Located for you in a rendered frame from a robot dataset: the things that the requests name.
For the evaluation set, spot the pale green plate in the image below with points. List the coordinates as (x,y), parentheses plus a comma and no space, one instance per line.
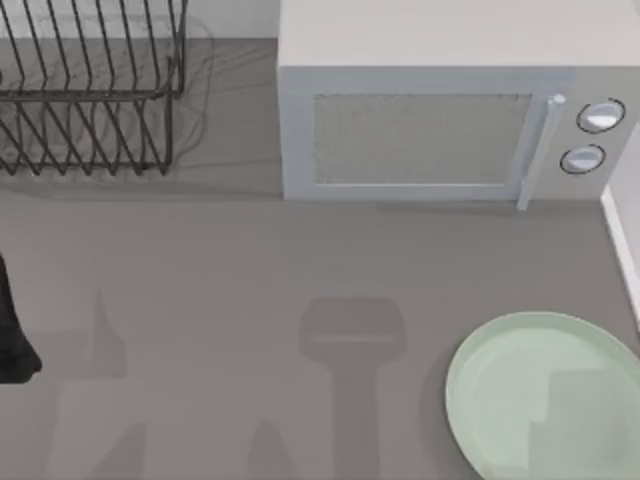
(545,400)

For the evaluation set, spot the microwave door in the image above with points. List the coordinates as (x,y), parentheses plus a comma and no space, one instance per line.
(420,140)

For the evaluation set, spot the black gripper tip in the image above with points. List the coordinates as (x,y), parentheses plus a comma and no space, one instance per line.
(10,345)

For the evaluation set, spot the pale microwave oven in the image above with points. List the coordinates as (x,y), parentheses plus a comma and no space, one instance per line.
(425,45)

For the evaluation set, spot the large microwave knob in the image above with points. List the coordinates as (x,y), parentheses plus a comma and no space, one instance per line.
(599,116)

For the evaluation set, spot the small microwave knob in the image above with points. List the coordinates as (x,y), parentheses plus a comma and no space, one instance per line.
(581,160)

